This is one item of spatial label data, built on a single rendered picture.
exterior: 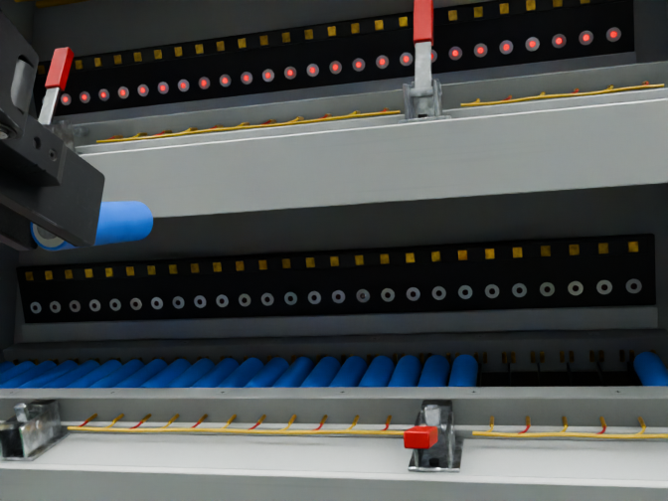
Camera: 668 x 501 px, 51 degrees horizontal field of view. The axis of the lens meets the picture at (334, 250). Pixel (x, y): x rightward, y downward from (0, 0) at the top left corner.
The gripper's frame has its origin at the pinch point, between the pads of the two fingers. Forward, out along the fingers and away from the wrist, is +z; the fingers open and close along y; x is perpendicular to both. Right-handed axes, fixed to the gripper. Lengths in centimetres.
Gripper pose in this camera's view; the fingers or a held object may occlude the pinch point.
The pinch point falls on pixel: (2, 175)
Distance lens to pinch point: 26.9
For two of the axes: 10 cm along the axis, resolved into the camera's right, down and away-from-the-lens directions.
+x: -0.3, 9.4, -3.4
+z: 2.5, 3.3, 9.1
